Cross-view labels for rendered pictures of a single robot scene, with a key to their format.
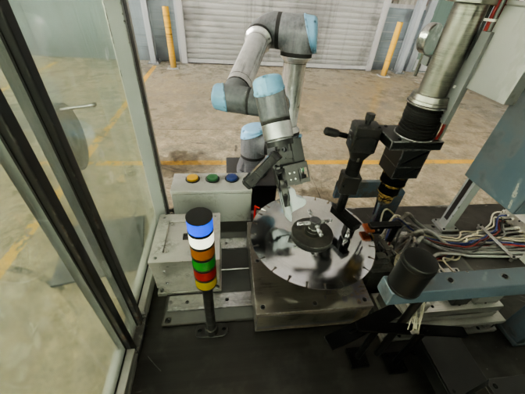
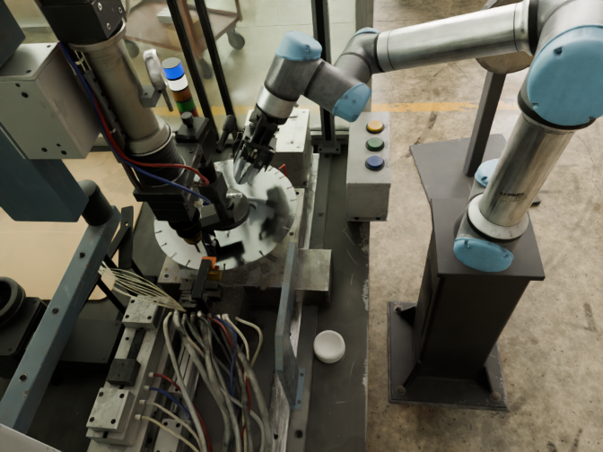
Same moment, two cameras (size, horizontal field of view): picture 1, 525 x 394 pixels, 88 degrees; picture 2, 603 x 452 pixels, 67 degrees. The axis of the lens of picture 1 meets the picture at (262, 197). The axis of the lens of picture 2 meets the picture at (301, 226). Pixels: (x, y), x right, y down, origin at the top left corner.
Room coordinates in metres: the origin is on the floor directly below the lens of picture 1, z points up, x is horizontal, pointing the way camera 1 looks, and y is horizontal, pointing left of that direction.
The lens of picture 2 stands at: (0.94, -0.73, 1.73)
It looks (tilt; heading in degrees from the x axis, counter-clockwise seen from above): 51 degrees down; 113
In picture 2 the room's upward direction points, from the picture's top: 9 degrees counter-clockwise
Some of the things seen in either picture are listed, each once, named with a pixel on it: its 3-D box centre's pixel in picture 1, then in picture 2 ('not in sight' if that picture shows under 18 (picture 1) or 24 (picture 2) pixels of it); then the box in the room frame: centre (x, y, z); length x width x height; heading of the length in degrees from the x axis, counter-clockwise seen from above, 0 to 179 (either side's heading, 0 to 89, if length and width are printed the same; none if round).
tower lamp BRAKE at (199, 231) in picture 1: (199, 222); (172, 68); (0.33, 0.10, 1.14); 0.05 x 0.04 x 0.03; 10
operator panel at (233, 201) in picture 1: (213, 197); (369, 165); (0.78, 0.18, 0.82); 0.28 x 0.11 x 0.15; 100
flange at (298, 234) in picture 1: (312, 231); (223, 205); (0.51, -0.14, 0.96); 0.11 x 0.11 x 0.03
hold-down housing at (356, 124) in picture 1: (357, 156); (202, 160); (0.55, -0.21, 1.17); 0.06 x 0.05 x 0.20; 90
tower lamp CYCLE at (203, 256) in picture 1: (202, 247); (180, 91); (0.33, 0.10, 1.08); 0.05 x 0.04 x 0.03; 10
